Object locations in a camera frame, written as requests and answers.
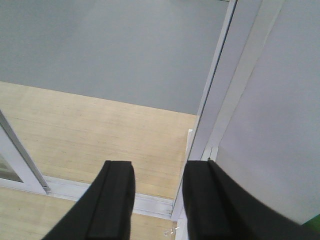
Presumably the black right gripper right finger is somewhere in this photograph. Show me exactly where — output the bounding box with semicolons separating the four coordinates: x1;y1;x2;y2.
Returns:
182;160;320;240

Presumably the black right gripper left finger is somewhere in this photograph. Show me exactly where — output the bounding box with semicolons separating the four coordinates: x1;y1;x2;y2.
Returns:
44;160;136;240

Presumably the white framed transparent door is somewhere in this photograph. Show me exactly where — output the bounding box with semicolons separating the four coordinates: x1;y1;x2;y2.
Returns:
0;113;49;195

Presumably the white door frame jamb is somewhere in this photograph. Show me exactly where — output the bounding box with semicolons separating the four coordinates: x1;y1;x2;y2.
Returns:
171;0;320;240

